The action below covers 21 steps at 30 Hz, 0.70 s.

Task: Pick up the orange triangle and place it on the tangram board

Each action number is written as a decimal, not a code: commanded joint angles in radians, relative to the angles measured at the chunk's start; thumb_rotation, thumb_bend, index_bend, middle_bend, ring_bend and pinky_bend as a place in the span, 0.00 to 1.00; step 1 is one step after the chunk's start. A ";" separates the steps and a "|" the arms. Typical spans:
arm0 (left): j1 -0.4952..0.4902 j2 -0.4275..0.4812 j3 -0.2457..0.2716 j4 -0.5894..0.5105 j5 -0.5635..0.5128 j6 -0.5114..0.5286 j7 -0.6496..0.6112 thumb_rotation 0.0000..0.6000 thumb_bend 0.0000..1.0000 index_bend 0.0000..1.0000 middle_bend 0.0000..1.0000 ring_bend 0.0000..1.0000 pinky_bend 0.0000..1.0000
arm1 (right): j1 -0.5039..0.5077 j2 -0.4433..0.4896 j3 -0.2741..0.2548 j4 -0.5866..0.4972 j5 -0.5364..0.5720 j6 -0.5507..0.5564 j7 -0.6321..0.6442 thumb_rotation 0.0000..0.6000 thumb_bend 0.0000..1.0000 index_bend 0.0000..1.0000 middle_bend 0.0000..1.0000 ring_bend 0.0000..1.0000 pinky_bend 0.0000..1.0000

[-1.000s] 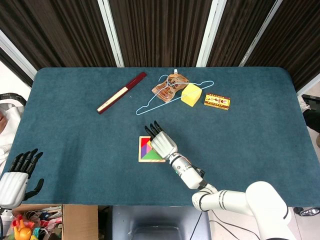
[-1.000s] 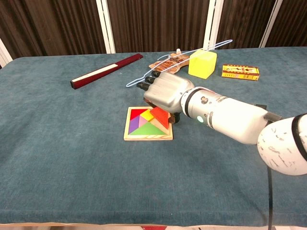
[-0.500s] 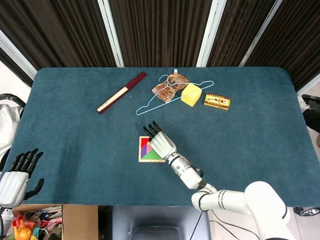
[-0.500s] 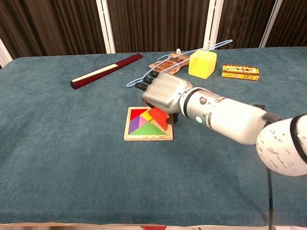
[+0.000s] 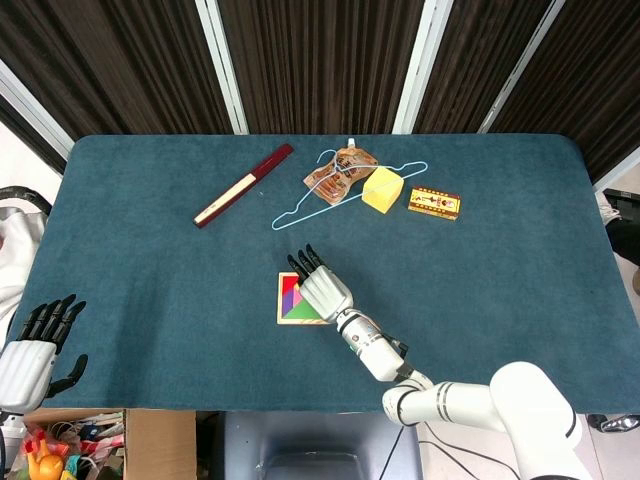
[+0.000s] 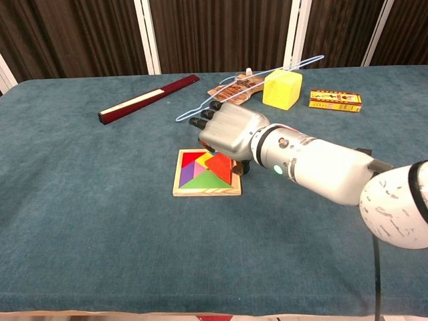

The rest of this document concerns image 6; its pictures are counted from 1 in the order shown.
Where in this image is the long dark red box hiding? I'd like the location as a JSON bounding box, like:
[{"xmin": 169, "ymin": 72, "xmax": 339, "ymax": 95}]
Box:
[{"xmin": 97, "ymin": 74, "xmax": 201, "ymax": 126}]

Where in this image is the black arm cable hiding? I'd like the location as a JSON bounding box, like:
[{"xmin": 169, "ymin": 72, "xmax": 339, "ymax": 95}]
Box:
[{"xmin": 370, "ymin": 233, "xmax": 384, "ymax": 321}]

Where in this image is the yellow red printed box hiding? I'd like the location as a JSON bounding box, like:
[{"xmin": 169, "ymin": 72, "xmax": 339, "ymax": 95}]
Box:
[{"xmin": 308, "ymin": 88, "xmax": 363, "ymax": 114}]

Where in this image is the wooden tangram tray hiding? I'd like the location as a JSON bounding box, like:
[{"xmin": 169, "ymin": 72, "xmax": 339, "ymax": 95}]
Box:
[{"xmin": 172, "ymin": 148, "xmax": 242, "ymax": 197}]

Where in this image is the brown pleated curtain panel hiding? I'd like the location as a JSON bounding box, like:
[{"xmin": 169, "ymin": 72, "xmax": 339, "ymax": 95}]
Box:
[
  {"xmin": 0, "ymin": 0, "xmax": 148, "ymax": 83},
  {"xmin": 370, "ymin": 0, "xmax": 428, "ymax": 67},
  {"xmin": 149, "ymin": 0, "xmax": 294, "ymax": 75},
  {"xmin": 302, "ymin": 0, "xmax": 386, "ymax": 70}
]

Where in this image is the light blue wire hanger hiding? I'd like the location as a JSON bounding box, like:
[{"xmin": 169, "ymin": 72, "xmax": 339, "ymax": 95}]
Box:
[{"xmin": 175, "ymin": 55, "xmax": 326, "ymax": 122}]

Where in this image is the teal table cloth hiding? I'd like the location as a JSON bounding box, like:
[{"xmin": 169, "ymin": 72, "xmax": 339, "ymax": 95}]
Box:
[{"xmin": 0, "ymin": 65, "xmax": 428, "ymax": 317}]

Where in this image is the yellow cube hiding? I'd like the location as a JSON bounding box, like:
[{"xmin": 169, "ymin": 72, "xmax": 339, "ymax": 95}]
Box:
[{"xmin": 262, "ymin": 69, "xmax": 304, "ymax": 110}]

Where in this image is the orange triangle puzzle piece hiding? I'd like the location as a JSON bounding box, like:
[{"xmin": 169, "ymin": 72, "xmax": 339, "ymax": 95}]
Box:
[{"xmin": 204, "ymin": 152, "xmax": 234, "ymax": 187}]

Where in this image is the yellow tangram piece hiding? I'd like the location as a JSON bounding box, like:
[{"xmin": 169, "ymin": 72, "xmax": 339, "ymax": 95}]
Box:
[{"xmin": 195, "ymin": 153, "xmax": 214, "ymax": 170}]

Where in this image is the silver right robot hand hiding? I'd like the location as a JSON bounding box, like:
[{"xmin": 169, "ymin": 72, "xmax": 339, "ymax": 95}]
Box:
[{"xmin": 188, "ymin": 101, "xmax": 270, "ymax": 177}]

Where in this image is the red triangle tangram piece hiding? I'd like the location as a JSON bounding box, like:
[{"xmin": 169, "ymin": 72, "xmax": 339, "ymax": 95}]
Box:
[{"xmin": 182, "ymin": 152, "xmax": 205, "ymax": 169}]

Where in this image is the white metal stand leg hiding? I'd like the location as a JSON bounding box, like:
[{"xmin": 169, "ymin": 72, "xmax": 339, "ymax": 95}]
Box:
[
  {"xmin": 0, "ymin": 53, "xmax": 18, "ymax": 96},
  {"xmin": 282, "ymin": 0, "xmax": 314, "ymax": 70},
  {"xmin": 360, "ymin": 0, "xmax": 396, "ymax": 67},
  {"xmin": 133, "ymin": 0, "xmax": 163, "ymax": 76}
]

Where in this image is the green triangle tangram piece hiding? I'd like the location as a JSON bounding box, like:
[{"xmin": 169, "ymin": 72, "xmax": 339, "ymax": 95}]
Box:
[{"xmin": 179, "ymin": 169, "xmax": 232, "ymax": 190}]

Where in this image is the purple parallelogram tangram piece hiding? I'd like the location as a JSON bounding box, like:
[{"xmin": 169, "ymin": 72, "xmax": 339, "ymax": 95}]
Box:
[{"xmin": 179, "ymin": 162, "xmax": 197, "ymax": 189}]

